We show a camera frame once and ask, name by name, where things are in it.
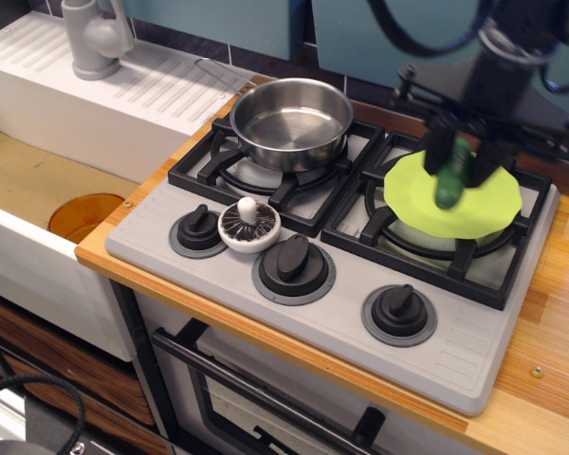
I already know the grey toy stove top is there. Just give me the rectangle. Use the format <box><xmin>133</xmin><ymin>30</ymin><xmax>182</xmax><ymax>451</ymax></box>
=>
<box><xmin>104</xmin><ymin>123</ymin><xmax>561</xmax><ymax>418</ymax></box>

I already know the black left stove knob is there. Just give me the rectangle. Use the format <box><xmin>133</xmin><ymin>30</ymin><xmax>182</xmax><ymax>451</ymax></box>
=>
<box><xmin>169</xmin><ymin>204</ymin><xmax>227</xmax><ymax>260</ymax></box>

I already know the green toy pickle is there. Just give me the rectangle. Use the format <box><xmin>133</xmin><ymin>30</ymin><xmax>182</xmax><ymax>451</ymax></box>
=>
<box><xmin>435</xmin><ymin>137</ymin><xmax>474</xmax><ymax>209</ymax></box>

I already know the black middle stove knob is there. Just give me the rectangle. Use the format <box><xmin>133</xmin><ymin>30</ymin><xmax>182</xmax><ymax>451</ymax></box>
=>
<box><xmin>251</xmin><ymin>234</ymin><xmax>337</xmax><ymax>306</ymax></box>

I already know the white brown toy mushroom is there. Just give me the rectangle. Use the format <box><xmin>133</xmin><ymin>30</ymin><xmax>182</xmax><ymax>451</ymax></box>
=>
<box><xmin>217</xmin><ymin>196</ymin><xmax>282</xmax><ymax>253</ymax></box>

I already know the black cable lower left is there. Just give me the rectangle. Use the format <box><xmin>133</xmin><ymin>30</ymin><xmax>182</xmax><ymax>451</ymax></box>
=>
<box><xmin>0</xmin><ymin>373</ymin><xmax>86</xmax><ymax>455</ymax></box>

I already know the black right stove knob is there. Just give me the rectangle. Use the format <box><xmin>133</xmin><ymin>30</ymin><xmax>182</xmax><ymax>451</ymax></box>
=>
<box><xmin>361</xmin><ymin>284</ymin><xmax>437</xmax><ymax>348</ymax></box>

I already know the black right burner grate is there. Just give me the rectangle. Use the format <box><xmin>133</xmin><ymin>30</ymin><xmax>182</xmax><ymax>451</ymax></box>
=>
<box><xmin>321</xmin><ymin>132</ymin><xmax>557</xmax><ymax>310</ymax></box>

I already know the lime green plate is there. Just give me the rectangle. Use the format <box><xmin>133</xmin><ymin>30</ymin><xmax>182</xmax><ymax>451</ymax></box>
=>
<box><xmin>384</xmin><ymin>151</ymin><xmax>523</xmax><ymax>239</ymax></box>

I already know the black braided cable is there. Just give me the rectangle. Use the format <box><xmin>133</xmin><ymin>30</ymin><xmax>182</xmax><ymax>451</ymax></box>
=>
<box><xmin>364</xmin><ymin>0</ymin><xmax>569</xmax><ymax>94</ymax></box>

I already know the grey toy faucet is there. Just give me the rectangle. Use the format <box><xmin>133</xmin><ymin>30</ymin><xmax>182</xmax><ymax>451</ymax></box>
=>
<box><xmin>62</xmin><ymin>0</ymin><xmax>135</xmax><ymax>81</ymax></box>

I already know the black left burner grate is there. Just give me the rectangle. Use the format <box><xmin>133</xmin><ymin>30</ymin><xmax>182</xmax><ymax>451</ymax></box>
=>
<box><xmin>168</xmin><ymin>118</ymin><xmax>386</xmax><ymax>237</ymax></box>

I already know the black burner grate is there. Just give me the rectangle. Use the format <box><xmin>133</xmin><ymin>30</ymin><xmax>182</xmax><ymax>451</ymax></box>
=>
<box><xmin>168</xmin><ymin>118</ymin><xmax>386</xmax><ymax>237</ymax></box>
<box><xmin>321</xmin><ymin>132</ymin><xmax>557</xmax><ymax>310</ymax></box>

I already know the orange plastic sink drain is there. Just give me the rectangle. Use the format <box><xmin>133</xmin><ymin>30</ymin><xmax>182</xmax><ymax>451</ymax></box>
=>
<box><xmin>47</xmin><ymin>192</ymin><xmax>124</xmax><ymax>244</ymax></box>

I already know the white toy sink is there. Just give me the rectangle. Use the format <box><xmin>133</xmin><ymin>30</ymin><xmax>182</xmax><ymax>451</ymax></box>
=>
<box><xmin>0</xmin><ymin>12</ymin><xmax>238</xmax><ymax>361</ymax></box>

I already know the oven door with black handle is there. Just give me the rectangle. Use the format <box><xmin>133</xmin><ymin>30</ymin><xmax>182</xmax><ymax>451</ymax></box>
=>
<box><xmin>151</xmin><ymin>319</ymin><xmax>473</xmax><ymax>454</ymax></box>

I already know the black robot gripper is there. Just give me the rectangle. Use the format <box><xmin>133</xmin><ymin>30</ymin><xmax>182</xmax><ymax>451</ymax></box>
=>
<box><xmin>392</xmin><ymin>48</ymin><xmax>569</xmax><ymax>187</ymax></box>

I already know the black stove knob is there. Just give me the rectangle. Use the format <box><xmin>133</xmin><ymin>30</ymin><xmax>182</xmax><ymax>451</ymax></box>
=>
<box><xmin>169</xmin><ymin>204</ymin><xmax>227</xmax><ymax>260</ymax></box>
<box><xmin>361</xmin><ymin>284</ymin><xmax>437</xmax><ymax>348</ymax></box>
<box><xmin>251</xmin><ymin>234</ymin><xmax>337</xmax><ymax>306</ymax></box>

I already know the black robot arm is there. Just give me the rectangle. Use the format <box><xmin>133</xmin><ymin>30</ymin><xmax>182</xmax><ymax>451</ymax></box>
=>
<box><xmin>371</xmin><ymin>1</ymin><xmax>569</xmax><ymax>188</ymax></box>

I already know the stainless steel pot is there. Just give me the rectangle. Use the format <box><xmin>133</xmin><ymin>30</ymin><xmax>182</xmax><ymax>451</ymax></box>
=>
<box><xmin>193</xmin><ymin>57</ymin><xmax>355</xmax><ymax>173</ymax></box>

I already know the wooden drawer front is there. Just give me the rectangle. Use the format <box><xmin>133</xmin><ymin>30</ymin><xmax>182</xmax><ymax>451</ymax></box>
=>
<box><xmin>0</xmin><ymin>297</ymin><xmax>169</xmax><ymax>454</ymax></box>

